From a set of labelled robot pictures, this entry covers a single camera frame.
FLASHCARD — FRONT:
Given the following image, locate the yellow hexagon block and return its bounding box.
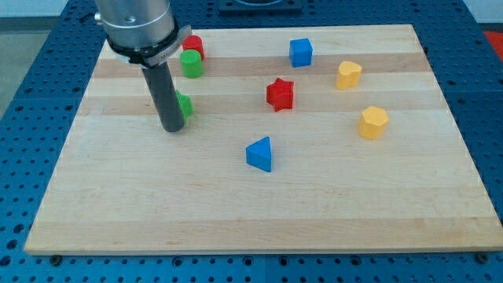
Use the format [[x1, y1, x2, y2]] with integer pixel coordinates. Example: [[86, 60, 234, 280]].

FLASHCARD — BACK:
[[358, 106, 389, 140]]

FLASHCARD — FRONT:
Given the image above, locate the yellow heart block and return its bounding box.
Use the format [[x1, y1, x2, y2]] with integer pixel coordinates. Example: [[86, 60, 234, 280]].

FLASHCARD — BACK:
[[336, 61, 362, 90]]

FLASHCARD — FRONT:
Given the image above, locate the red cylinder block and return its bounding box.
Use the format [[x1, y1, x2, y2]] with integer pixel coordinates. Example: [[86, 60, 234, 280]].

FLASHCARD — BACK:
[[182, 35, 205, 61]]

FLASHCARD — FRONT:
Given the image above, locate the blue cube block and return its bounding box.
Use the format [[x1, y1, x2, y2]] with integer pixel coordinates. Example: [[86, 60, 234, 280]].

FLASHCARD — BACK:
[[288, 38, 313, 68]]

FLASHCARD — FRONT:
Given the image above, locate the green cylinder block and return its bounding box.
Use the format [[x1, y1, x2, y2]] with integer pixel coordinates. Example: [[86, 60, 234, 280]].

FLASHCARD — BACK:
[[180, 50, 204, 79]]

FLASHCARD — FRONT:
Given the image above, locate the green star block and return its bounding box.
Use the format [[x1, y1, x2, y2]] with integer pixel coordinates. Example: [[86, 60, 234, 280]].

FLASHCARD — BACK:
[[176, 90, 193, 123]]

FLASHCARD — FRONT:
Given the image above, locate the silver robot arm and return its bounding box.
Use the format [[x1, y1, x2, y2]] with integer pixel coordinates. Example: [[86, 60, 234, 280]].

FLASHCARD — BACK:
[[95, 0, 193, 68]]

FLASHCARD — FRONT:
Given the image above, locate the wooden board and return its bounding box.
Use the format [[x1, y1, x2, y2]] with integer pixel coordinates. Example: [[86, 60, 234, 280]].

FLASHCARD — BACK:
[[24, 24, 502, 255]]

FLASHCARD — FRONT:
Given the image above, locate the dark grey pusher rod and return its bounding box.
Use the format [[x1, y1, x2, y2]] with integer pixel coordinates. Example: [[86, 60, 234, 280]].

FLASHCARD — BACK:
[[142, 62, 185, 133]]

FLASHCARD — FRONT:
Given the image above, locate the red star block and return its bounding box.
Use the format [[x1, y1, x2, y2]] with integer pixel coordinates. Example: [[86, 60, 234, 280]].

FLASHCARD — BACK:
[[266, 78, 295, 112]]

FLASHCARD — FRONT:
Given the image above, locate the blue triangle block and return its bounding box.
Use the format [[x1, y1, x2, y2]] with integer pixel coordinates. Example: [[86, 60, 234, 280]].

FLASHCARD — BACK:
[[245, 137, 272, 172]]

